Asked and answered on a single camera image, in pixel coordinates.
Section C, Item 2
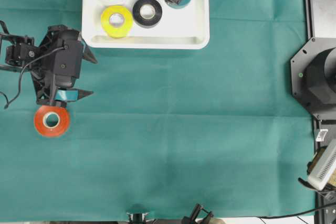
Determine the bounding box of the black aluminium frame rail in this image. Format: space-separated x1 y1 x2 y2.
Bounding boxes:
304 0 315 40

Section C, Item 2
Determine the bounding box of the teal tape roll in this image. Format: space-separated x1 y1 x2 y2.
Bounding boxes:
165 0 191 9

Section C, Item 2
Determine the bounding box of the black left camera cable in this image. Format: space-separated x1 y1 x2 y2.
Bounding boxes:
0 45 68 110

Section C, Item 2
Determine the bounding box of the green table cloth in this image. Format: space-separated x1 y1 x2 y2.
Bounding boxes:
1 0 314 221

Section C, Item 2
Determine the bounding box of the dark object bottom edge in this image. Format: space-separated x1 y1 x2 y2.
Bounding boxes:
181 204 225 224

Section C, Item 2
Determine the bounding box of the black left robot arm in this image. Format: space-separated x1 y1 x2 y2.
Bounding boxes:
1 22 98 108

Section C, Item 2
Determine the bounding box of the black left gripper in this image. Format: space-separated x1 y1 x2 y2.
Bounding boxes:
30 25 98 108

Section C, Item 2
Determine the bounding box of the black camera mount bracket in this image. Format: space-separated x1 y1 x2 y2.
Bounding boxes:
127 212 149 224

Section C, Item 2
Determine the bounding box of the white plastic tray case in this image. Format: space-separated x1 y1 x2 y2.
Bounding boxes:
82 0 210 49

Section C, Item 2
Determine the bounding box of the yellow tape roll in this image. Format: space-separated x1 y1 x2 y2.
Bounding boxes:
100 5 133 38

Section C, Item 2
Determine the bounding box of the black tape roll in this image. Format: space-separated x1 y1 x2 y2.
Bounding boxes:
132 0 163 28

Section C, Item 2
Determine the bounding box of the white vented device box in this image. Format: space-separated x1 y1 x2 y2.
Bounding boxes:
308 139 335 190

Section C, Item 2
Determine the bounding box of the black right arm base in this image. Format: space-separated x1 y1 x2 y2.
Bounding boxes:
290 38 335 120

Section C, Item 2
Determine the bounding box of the black cable bottom right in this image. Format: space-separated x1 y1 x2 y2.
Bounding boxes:
258 207 336 219

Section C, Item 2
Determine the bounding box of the orange tape roll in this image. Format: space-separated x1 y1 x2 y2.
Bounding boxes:
34 105 70 137

